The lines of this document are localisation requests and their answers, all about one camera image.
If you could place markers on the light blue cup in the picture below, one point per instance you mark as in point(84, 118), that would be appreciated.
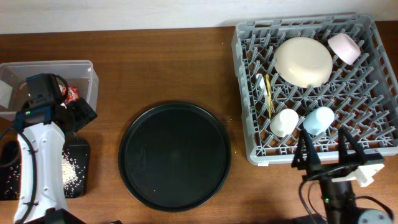
point(318, 120)

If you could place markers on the black rectangular tray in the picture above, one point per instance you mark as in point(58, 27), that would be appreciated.
point(10, 151)

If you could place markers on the red snack wrapper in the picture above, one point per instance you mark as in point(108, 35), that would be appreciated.
point(72, 93)

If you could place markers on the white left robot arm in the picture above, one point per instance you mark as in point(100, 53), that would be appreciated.
point(41, 142)

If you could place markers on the round black tray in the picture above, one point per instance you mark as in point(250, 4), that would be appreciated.
point(175, 156)

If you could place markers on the large cream bowl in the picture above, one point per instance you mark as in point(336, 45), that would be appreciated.
point(303, 62)

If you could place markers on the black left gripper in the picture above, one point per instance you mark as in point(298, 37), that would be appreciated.
point(84, 112)

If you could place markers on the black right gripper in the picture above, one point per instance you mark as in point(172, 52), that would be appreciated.
point(328, 172)

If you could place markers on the pink bowl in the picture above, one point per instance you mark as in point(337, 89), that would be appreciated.
point(345, 48)

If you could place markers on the yellow plastic spoon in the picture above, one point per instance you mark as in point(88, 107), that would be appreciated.
point(269, 95)

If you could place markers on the white cup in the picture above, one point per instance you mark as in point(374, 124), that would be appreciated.
point(284, 122)

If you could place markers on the clear plastic waste bin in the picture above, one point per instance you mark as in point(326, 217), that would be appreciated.
point(14, 91)

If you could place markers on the grey plastic dishwasher rack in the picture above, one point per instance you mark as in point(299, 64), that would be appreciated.
point(363, 95)

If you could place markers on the white plastic spoon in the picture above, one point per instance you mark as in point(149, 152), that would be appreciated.
point(261, 83)

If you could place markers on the white rice pile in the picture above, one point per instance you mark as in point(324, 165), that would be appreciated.
point(74, 168)

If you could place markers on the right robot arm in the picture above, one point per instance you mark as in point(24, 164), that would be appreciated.
point(340, 203)

